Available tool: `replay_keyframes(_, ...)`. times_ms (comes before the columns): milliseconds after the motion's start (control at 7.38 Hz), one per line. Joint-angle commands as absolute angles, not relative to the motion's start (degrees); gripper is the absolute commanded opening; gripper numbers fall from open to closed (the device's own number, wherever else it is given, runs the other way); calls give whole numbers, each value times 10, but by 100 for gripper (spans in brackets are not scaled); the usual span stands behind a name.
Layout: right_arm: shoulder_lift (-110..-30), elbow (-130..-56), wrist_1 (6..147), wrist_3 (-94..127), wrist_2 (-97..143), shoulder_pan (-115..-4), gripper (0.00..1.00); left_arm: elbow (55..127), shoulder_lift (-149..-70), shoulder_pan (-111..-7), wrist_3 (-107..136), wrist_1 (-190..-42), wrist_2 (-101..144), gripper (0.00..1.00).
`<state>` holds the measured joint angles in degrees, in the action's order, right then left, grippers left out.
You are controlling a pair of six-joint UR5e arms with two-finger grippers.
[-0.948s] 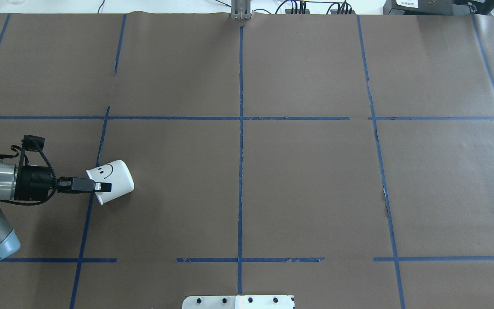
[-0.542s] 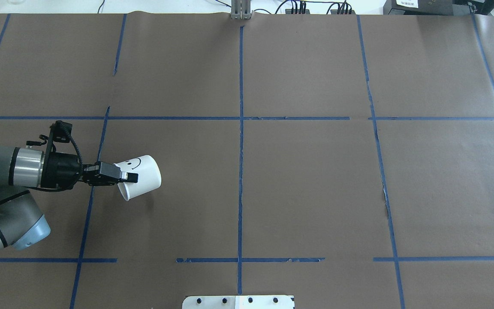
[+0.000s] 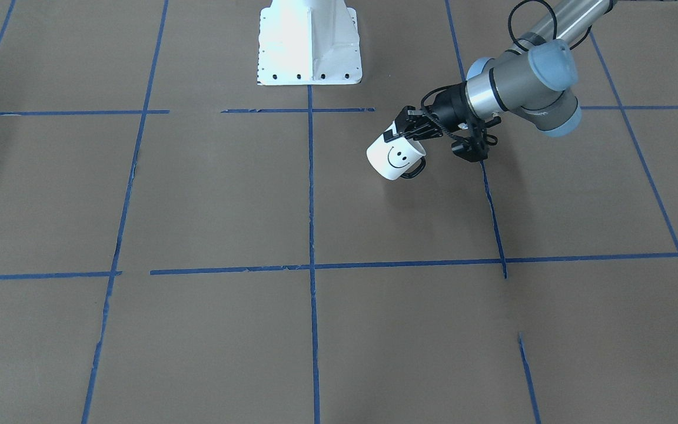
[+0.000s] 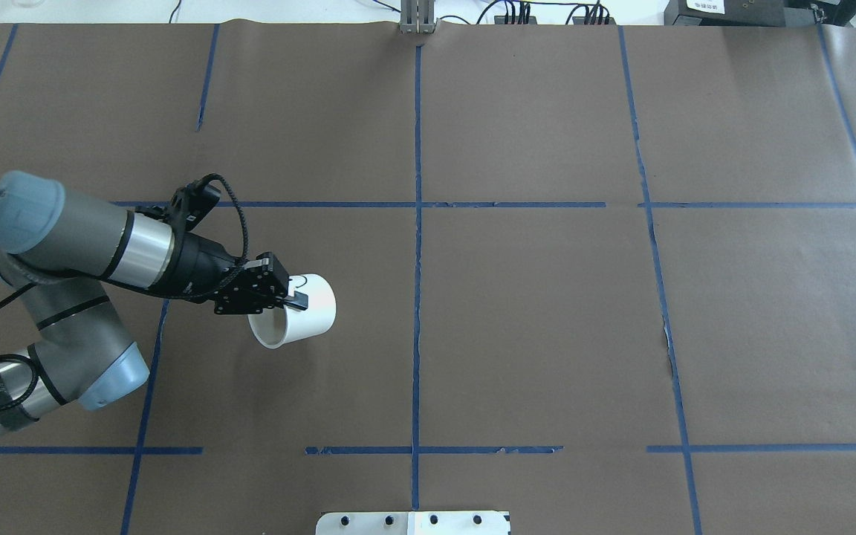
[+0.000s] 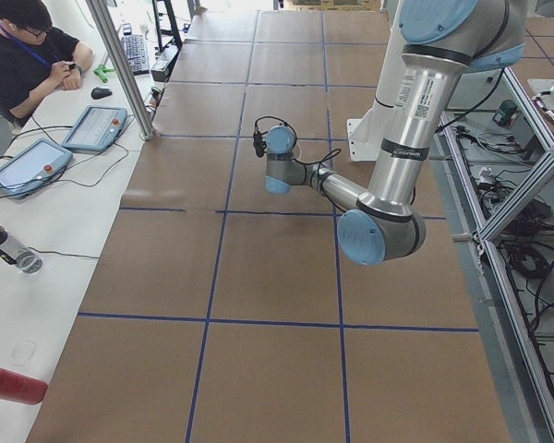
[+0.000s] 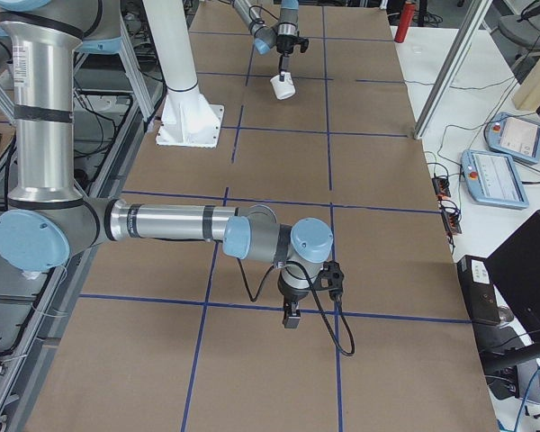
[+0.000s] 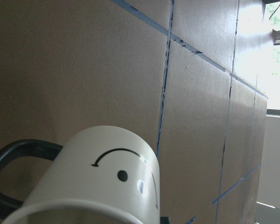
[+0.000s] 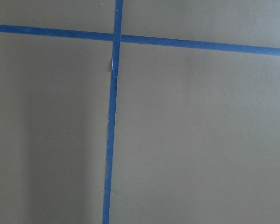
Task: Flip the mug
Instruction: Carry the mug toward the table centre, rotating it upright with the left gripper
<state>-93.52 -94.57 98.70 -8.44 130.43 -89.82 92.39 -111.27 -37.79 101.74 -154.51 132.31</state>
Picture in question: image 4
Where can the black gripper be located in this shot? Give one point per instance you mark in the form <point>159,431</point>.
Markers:
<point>202,269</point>

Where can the white smiley mug black handle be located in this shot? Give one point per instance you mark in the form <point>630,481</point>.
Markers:
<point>274,327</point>

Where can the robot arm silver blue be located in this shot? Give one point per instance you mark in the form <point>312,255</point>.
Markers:
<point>60,248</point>

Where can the black power strip left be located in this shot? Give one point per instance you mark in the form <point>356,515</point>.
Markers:
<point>516,13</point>

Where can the black power strip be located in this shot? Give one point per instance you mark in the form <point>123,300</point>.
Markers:
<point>590,14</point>
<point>516,13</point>

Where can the black power strip right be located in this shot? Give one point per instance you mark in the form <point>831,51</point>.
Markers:
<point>590,14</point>

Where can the black box with label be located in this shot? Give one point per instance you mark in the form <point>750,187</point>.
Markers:
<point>725,13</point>

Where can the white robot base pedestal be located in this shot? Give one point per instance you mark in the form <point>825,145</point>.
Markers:
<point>415,522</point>

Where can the grey aluminium frame post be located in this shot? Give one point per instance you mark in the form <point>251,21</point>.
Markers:
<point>417,17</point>

